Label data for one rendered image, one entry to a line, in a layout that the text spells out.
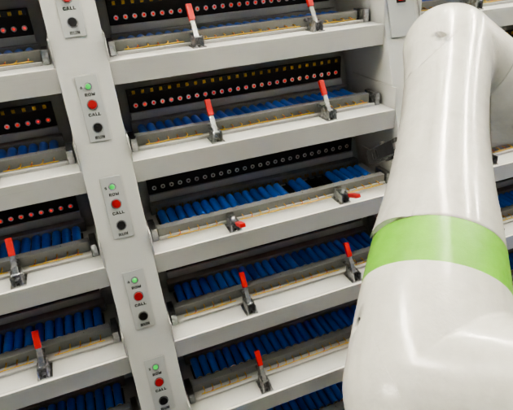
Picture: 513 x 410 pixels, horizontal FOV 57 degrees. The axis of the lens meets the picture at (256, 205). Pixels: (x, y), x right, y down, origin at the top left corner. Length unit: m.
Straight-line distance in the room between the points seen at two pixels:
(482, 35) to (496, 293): 0.34
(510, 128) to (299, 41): 0.54
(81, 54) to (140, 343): 0.58
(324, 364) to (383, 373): 0.89
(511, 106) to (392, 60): 0.55
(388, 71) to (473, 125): 0.69
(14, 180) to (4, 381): 0.40
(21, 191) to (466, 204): 0.78
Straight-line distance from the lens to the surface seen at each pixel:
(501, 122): 0.68
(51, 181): 0.97
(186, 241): 1.01
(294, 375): 1.20
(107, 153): 0.96
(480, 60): 0.59
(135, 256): 0.99
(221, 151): 1.00
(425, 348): 0.34
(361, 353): 0.36
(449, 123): 0.49
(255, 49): 1.04
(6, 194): 0.98
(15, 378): 1.10
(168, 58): 0.99
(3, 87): 0.98
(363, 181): 1.18
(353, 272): 1.17
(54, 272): 1.02
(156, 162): 0.97
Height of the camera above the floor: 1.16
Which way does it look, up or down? 10 degrees down
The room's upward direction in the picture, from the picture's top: 11 degrees counter-clockwise
